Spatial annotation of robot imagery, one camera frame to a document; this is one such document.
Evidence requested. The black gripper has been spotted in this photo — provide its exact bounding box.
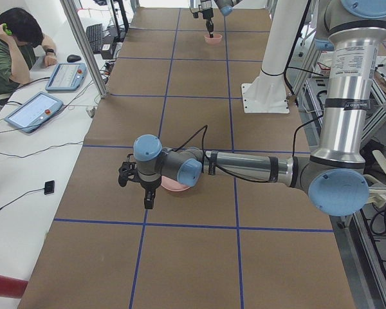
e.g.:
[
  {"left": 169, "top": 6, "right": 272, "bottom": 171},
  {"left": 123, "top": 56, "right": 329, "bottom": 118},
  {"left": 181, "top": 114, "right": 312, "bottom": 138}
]
[
  {"left": 138, "top": 172, "right": 161, "bottom": 209},
  {"left": 201, "top": 8, "right": 214, "bottom": 36}
]

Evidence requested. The pink bowl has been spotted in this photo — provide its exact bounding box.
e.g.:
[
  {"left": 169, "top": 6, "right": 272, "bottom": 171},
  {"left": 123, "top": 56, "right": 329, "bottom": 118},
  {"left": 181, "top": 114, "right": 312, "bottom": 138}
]
[{"left": 204, "top": 33, "right": 223, "bottom": 45}]

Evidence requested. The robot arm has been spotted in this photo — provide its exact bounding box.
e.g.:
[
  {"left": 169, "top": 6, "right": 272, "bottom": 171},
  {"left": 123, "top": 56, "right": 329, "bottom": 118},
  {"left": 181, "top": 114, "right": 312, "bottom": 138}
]
[
  {"left": 189, "top": 0, "right": 241, "bottom": 38},
  {"left": 133, "top": 1, "right": 386, "bottom": 216}
]

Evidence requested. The pink plate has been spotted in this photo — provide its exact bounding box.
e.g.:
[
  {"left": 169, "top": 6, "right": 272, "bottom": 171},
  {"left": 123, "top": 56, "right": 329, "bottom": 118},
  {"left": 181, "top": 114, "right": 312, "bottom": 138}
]
[{"left": 161, "top": 176, "right": 190, "bottom": 192}]

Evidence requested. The brown paper table mat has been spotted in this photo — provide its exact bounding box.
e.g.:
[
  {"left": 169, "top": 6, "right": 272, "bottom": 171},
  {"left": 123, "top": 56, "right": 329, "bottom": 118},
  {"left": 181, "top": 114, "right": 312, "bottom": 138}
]
[{"left": 19, "top": 8, "right": 363, "bottom": 309}]

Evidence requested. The small black square device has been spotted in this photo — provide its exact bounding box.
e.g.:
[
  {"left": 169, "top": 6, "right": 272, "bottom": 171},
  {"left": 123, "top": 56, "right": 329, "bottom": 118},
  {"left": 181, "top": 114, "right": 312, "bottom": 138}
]
[{"left": 44, "top": 180, "right": 55, "bottom": 195}]

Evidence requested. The black keyboard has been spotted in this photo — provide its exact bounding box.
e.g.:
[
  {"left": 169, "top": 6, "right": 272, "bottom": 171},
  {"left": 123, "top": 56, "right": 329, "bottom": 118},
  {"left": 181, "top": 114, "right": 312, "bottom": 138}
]
[{"left": 86, "top": 23, "right": 103, "bottom": 54}]

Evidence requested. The black computer mouse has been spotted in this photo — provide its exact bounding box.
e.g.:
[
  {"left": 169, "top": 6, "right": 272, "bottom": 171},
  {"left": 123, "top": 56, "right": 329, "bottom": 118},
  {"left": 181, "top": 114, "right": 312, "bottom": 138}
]
[{"left": 66, "top": 54, "right": 81, "bottom": 63}]

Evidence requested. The near teach pendant tablet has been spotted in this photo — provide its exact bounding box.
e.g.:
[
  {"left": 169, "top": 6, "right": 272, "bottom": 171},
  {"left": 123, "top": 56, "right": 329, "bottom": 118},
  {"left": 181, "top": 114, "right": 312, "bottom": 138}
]
[{"left": 5, "top": 92, "right": 63, "bottom": 133}]

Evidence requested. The teach pendant tablet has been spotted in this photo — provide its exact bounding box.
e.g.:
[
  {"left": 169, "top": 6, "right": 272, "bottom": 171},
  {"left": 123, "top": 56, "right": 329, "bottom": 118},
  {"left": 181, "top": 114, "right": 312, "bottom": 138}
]
[
  {"left": 5, "top": 92, "right": 63, "bottom": 133},
  {"left": 45, "top": 62, "right": 87, "bottom": 92}
]

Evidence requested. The far teach pendant tablet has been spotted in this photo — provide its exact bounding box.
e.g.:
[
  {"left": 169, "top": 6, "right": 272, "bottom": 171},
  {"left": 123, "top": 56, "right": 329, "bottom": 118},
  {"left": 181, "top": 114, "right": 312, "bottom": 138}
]
[{"left": 45, "top": 62, "right": 87, "bottom": 92}]

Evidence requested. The red cylinder object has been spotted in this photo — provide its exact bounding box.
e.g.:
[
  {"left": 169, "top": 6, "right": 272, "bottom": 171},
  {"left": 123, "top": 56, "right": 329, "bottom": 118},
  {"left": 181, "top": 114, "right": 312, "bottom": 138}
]
[{"left": 0, "top": 275, "right": 28, "bottom": 299}]

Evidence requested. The seated person green shirt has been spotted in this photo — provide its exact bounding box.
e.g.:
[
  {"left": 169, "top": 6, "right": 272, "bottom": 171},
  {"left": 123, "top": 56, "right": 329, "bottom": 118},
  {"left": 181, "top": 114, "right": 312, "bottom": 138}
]
[{"left": 0, "top": 7, "right": 58, "bottom": 95}]

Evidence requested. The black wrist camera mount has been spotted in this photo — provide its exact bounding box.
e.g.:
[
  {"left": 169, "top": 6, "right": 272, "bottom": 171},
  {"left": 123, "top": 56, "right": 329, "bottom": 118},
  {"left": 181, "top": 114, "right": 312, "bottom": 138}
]
[{"left": 118, "top": 153, "right": 140, "bottom": 187}]

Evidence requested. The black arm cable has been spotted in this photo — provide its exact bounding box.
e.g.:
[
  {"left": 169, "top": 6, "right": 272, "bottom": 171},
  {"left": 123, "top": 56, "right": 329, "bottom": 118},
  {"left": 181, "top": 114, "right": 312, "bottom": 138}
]
[{"left": 172, "top": 111, "right": 326, "bottom": 183}]

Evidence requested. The white camera stand column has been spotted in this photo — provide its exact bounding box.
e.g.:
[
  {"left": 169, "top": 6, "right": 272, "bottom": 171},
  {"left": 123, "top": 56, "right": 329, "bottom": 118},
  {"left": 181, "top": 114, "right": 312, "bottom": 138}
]
[{"left": 241, "top": 0, "right": 310, "bottom": 113}]

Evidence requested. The aluminium frame post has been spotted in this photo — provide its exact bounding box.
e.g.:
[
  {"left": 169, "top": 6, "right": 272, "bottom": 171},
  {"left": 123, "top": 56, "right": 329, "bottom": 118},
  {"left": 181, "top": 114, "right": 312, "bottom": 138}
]
[{"left": 60, "top": 0, "right": 107, "bottom": 98}]

